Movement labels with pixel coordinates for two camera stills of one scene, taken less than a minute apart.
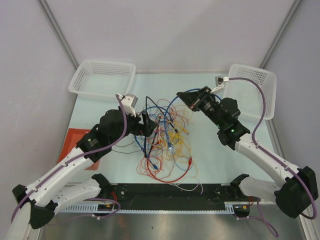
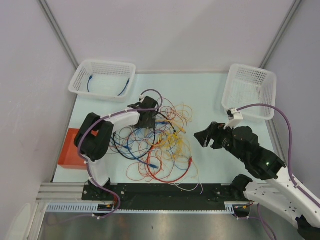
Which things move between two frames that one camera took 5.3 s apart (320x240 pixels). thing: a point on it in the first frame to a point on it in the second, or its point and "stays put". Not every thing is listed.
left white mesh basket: (103, 80) stays put
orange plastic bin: (74, 135) stays put
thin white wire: (199, 184) stays put
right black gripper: (190, 98) to (213, 132)
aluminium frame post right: (279, 33) stays put
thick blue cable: (166, 110) to (123, 90)
